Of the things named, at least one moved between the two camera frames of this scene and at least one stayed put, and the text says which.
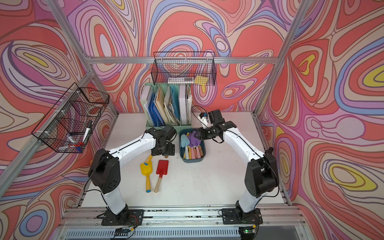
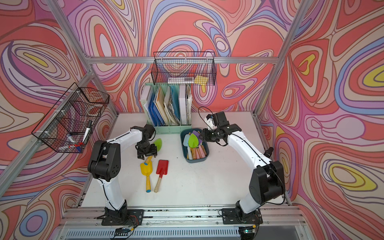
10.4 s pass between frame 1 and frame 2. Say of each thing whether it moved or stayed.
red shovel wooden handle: stayed
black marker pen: stayed
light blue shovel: moved
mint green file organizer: stayed
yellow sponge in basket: stayed
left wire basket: stayed
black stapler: stayed
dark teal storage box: moved
